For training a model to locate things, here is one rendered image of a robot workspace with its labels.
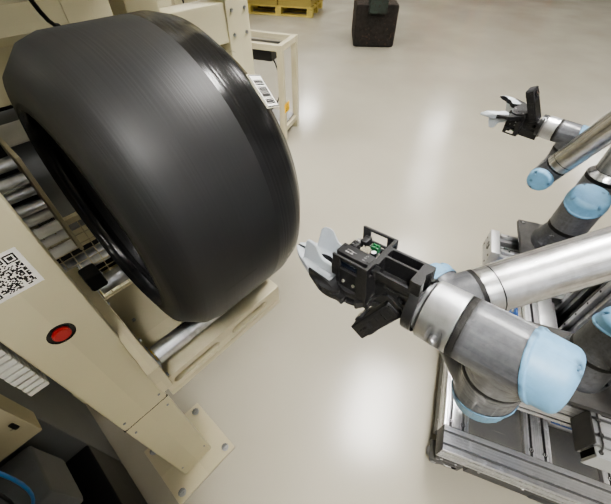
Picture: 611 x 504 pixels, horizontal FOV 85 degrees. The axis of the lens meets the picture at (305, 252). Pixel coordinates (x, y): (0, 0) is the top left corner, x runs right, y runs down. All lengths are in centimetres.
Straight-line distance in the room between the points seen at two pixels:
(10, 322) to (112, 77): 41
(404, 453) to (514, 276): 124
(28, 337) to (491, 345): 69
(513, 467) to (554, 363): 119
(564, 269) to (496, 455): 107
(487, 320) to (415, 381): 142
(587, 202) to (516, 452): 90
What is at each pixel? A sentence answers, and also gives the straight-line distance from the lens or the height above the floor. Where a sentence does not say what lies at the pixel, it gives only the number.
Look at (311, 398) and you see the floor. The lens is 169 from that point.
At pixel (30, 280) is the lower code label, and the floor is 119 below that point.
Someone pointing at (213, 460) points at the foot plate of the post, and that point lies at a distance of 166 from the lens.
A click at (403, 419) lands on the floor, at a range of 172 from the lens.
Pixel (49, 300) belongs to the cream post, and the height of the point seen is 114.
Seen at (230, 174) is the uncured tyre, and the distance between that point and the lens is 51.
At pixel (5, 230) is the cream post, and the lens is 61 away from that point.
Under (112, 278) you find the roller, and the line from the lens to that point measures 100.
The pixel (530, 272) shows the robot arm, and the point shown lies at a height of 123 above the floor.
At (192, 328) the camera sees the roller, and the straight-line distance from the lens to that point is 83.
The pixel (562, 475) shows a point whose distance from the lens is 167.
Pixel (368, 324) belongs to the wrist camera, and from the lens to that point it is 49.
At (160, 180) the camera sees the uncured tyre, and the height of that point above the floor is 135.
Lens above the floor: 160
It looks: 47 degrees down
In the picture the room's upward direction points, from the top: straight up
